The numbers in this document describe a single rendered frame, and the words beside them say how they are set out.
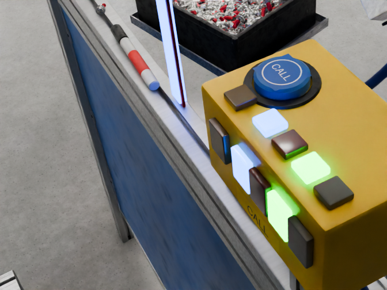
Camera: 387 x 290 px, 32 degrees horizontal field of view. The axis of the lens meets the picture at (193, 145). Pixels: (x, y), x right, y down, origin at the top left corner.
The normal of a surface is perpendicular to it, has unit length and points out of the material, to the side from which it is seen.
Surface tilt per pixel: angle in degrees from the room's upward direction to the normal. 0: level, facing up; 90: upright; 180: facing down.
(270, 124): 0
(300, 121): 0
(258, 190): 90
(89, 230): 0
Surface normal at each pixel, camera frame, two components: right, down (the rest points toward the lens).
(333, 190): -0.11, -0.70
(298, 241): -0.89, 0.39
